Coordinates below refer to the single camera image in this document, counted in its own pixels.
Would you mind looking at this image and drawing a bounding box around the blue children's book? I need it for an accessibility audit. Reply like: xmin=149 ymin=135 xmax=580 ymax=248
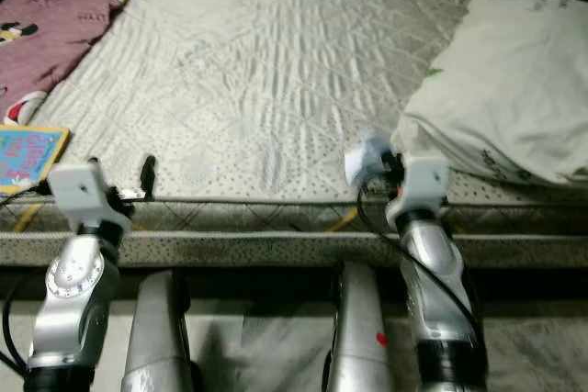
xmin=0 ymin=124 xmax=72 ymax=196

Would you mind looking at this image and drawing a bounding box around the white pillow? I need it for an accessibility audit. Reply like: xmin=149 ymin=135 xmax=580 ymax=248
xmin=390 ymin=0 xmax=588 ymax=189

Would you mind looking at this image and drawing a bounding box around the quilted white mattress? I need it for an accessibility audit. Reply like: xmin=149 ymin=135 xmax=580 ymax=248
xmin=0 ymin=0 xmax=588 ymax=269

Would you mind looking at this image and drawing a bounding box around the grey robot left leg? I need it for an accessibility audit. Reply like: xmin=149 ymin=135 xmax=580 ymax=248
xmin=124 ymin=271 xmax=194 ymax=392

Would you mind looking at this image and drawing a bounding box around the grey robot leg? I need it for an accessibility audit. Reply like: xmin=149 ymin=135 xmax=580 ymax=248
xmin=322 ymin=262 xmax=396 ymax=392
xmin=124 ymin=271 xmax=194 ymax=392

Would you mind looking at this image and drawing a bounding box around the grey robot right leg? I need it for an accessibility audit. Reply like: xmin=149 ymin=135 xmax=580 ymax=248
xmin=322 ymin=262 xmax=396 ymax=392

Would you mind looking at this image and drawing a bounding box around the pink Mickey print blanket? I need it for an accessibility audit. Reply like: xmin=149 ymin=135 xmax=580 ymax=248
xmin=0 ymin=0 xmax=168 ymax=127

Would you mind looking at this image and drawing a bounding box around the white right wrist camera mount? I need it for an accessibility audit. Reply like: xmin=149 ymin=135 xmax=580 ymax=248
xmin=386 ymin=155 xmax=451 ymax=223

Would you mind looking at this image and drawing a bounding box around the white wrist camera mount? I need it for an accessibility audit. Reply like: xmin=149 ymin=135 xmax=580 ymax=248
xmin=386 ymin=155 xmax=451 ymax=223
xmin=46 ymin=161 xmax=125 ymax=228

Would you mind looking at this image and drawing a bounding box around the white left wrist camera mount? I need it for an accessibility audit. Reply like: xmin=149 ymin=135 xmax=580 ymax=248
xmin=46 ymin=161 xmax=125 ymax=228

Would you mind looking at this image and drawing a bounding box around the short black left arm cable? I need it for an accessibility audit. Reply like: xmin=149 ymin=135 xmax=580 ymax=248
xmin=6 ymin=268 xmax=56 ymax=379

